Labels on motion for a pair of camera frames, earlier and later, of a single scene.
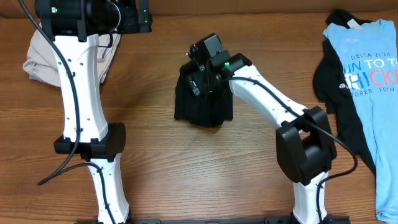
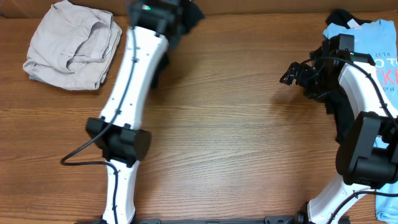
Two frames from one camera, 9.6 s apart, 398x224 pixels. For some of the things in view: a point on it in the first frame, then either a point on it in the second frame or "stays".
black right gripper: x=200 y=84 to x=303 y=71
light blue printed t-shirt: x=369 y=51 stays
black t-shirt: x=209 y=109 to x=192 y=15
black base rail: x=272 y=219 stays
